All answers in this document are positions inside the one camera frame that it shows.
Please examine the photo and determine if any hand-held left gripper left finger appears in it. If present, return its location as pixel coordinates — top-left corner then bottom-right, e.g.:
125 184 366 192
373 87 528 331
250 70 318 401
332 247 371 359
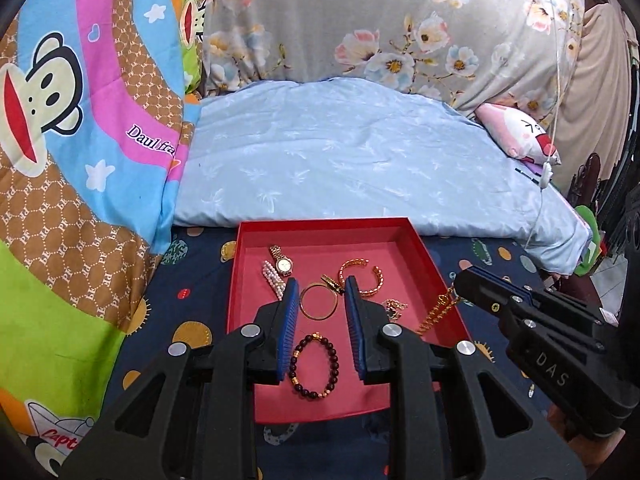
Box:
60 277 300 480

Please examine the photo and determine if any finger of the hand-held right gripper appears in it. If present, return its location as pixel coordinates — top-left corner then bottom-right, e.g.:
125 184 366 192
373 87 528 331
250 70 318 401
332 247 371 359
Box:
467 266 536 295
452 272 511 316

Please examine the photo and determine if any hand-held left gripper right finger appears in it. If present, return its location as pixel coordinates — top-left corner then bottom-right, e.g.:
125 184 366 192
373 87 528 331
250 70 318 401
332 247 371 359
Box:
344 276 586 480

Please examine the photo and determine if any thin gold bangle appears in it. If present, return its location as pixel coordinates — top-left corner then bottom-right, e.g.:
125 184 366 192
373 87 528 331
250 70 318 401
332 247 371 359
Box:
299 282 338 321

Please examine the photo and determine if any gold chain necklace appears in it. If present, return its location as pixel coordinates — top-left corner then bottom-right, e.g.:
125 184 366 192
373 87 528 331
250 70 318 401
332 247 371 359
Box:
414 287 463 338

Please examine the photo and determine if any dark beaded bracelet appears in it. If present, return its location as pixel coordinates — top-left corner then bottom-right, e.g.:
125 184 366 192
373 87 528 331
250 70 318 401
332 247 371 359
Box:
291 332 341 401

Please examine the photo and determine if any gold cuff bracelet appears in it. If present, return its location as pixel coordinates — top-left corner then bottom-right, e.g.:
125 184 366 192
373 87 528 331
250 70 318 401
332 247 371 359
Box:
338 258 385 301

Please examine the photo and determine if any gold wristwatch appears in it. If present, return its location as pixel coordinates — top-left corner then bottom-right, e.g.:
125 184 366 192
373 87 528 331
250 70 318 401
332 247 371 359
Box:
269 245 296 278

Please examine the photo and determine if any red cardboard box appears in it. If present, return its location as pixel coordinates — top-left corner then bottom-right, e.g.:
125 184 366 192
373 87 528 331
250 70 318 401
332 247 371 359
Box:
226 217 473 425

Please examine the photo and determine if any navy planet print sheet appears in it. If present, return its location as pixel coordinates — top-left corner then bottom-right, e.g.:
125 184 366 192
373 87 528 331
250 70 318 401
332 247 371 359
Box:
97 225 566 480

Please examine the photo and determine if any green cloth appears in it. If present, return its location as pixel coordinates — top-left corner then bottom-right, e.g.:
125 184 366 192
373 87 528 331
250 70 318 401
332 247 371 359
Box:
572 205 606 277

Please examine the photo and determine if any pink cartoon pillow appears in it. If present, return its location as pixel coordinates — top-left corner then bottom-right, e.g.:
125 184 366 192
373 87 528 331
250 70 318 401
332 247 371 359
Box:
474 102 562 167

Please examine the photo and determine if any dark metal furniture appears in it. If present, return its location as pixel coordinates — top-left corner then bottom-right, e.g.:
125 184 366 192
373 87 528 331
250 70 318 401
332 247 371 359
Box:
570 152 640 321

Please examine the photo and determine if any light blue quilt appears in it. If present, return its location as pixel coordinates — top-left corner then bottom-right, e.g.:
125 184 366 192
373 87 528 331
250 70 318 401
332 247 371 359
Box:
172 77 591 276

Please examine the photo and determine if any beige curtain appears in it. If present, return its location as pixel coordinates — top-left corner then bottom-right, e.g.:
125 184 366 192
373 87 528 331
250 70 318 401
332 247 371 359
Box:
552 2 636 201

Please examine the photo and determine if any cartoon monkey blanket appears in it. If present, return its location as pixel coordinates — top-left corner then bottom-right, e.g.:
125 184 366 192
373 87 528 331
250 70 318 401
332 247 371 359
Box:
0 0 211 476

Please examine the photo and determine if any grey floral cloth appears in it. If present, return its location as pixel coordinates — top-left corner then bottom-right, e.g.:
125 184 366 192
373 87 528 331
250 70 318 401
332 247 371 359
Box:
202 0 586 111

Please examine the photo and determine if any white cord with switch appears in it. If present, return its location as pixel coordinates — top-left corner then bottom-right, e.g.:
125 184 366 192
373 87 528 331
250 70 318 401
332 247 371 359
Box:
522 0 563 251

